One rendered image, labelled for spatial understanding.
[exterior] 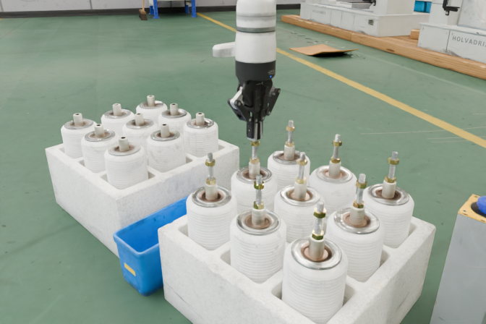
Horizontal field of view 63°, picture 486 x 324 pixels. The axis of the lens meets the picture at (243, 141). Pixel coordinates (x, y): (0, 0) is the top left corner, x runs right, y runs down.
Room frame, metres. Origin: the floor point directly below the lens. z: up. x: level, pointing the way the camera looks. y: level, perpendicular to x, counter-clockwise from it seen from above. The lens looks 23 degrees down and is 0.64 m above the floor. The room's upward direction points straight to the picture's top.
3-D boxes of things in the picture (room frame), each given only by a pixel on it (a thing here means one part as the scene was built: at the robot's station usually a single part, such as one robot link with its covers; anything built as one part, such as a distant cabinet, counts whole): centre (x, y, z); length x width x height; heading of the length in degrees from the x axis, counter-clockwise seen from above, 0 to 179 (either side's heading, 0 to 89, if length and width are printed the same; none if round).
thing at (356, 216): (0.57, -0.19, 0.26); 0.02 x 0.02 x 0.03
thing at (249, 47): (0.74, -0.01, 0.52); 0.11 x 0.09 x 0.06; 46
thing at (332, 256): (0.48, -0.11, 0.25); 0.08 x 0.08 x 0.01
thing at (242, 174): (0.73, -0.02, 0.25); 0.08 x 0.08 x 0.01
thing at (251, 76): (0.73, -0.02, 0.45); 0.08 x 0.08 x 0.09
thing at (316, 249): (0.48, -0.11, 0.26); 0.02 x 0.02 x 0.03
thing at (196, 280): (0.65, -0.11, 0.09); 0.39 x 0.39 x 0.18; 46
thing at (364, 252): (0.57, -0.19, 0.16); 0.10 x 0.10 x 0.18
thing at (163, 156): (0.95, 0.20, 0.16); 0.10 x 0.10 x 0.18
